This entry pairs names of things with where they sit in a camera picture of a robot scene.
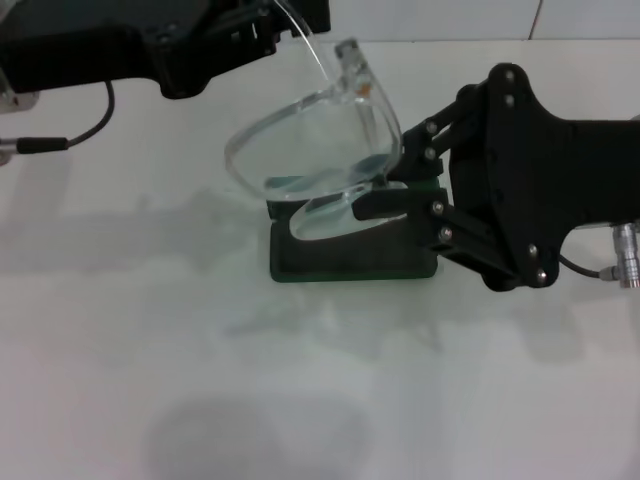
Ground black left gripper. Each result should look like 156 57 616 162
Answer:
0 0 280 100

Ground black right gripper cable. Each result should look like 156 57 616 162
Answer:
557 223 640 290

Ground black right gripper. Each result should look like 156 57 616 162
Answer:
352 62 640 294

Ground clear white glasses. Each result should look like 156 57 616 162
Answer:
223 0 412 242

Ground green glasses case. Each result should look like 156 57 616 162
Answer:
267 174 442 284

